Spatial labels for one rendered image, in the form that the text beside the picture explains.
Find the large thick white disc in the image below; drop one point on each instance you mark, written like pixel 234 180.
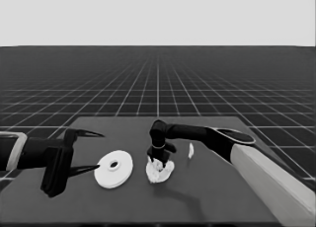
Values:
pixel 108 179

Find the white round carrier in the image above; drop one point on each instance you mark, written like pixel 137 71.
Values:
pixel 163 176

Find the small white T-shaped piece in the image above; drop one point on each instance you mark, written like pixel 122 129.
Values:
pixel 191 151

